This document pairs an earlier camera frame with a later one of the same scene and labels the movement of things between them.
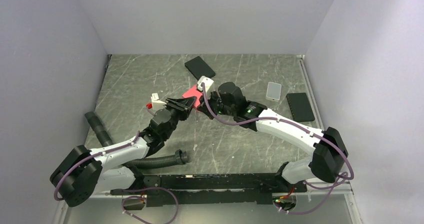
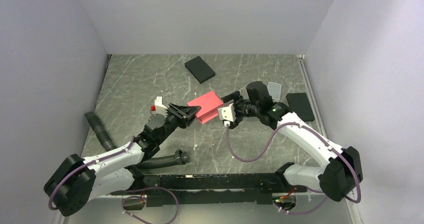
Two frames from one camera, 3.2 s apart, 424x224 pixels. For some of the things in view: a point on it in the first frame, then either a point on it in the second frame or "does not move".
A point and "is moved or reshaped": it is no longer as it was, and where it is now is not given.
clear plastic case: [273, 92] does not move
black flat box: [199, 68] does not move
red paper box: [194, 92] is moved or reshaped
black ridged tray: [300, 107] does not move
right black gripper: [203, 108] to [238, 118]
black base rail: [210, 189] does not move
